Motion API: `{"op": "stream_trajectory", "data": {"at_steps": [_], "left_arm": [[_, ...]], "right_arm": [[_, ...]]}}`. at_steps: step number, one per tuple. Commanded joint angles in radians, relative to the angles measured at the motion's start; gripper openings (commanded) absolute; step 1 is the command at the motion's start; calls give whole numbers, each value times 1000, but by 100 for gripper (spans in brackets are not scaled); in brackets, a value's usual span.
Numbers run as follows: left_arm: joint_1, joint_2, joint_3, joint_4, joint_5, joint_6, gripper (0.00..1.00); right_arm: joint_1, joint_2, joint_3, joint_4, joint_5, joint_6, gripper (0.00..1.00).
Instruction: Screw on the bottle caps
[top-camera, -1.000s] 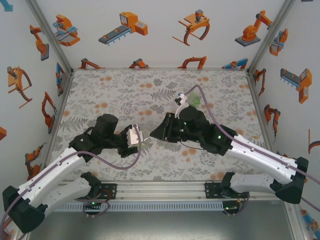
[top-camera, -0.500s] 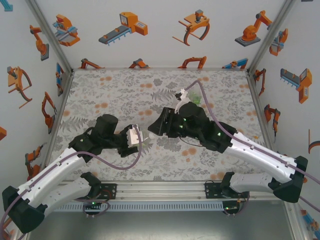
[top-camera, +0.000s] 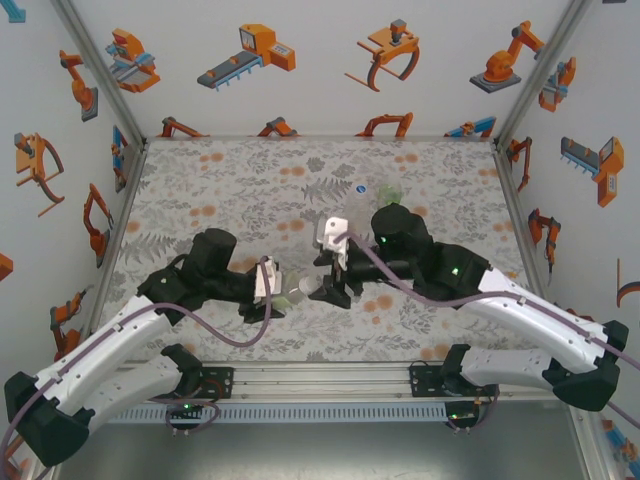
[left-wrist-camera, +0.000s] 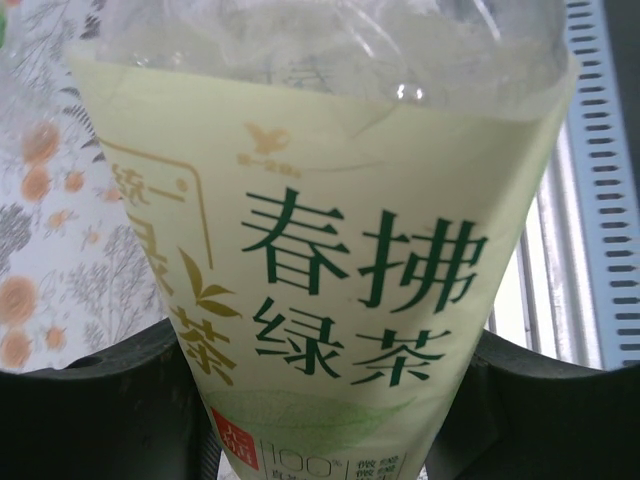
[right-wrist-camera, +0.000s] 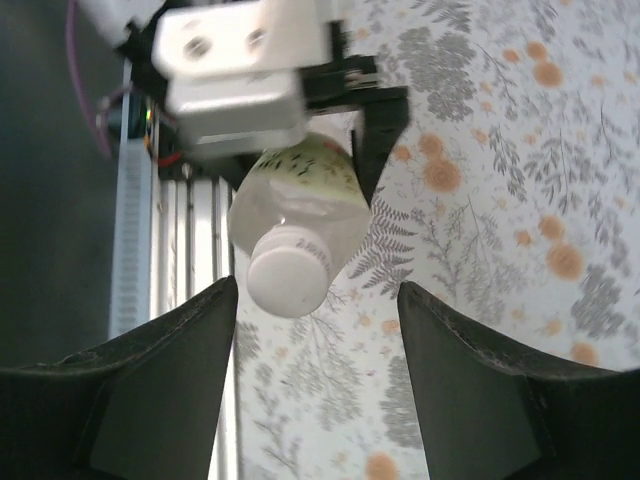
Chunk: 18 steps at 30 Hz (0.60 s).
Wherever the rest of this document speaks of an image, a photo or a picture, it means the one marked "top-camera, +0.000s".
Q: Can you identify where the clear bottle bright green label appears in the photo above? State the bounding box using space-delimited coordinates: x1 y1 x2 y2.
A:
376 178 405 209

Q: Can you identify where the clear bottle pale green label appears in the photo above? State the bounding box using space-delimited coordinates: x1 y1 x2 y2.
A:
273 272 321 310

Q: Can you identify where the clear unlabelled plastic bottle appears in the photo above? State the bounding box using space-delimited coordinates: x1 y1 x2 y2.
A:
346 180 374 226

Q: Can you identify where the floral patterned table mat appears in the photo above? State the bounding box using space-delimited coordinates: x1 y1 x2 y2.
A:
97 138 557 364

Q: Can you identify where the long aluminium base rail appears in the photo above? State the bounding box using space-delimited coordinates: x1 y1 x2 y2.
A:
54 360 594 402

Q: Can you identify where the aluminium table side rail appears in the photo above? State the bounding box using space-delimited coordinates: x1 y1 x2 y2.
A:
492 139 571 364
79 139 151 369

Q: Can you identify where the slotted grey cable duct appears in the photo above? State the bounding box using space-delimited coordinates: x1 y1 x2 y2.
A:
119 402 449 425

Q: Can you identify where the looped purple cable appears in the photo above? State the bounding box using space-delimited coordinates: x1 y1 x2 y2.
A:
444 384 503 436
147 397 222 437

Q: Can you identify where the thin aluminium table edge rail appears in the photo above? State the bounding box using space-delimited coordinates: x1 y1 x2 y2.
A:
144 133 497 143

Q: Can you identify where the slanted aluminium frame post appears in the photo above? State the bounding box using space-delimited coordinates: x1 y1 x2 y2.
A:
492 0 597 149
49 0 150 149

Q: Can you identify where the short aluminium frame post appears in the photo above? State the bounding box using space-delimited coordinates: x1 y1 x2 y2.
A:
567 399 620 480

